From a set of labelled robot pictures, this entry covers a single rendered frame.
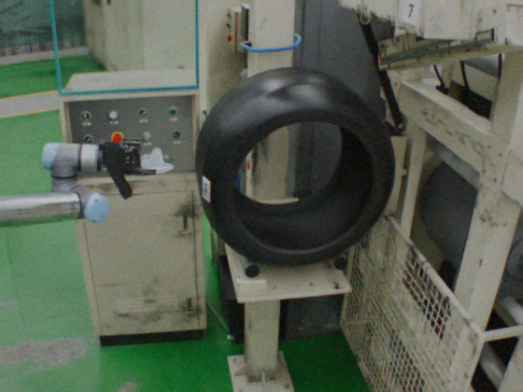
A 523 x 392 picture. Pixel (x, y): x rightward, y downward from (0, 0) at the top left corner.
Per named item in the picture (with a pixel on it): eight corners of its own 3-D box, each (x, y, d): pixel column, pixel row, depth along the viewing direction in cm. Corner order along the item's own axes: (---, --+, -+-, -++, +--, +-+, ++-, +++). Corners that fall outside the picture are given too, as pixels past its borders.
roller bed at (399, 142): (343, 190, 209) (349, 119, 196) (377, 189, 211) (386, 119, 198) (360, 215, 191) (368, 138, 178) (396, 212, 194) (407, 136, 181)
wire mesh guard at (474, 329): (339, 323, 227) (357, 178, 196) (343, 323, 227) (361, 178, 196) (421, 502, 148) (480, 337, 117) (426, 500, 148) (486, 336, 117)
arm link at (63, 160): (46, 167, 145) (46, 138, 142) (84, 169, 147) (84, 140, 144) (41, 175, 137) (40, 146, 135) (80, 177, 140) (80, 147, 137)
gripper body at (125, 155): (141, 148, 140) (96, 147, 137) (139, 177, 144) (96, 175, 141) (142, 139, 147) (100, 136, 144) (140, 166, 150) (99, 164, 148)
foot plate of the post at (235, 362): (227, 357, 247) (227, 352, 246) (281, 352, 252) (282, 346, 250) (234, 399, 224) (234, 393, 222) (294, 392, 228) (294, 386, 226)
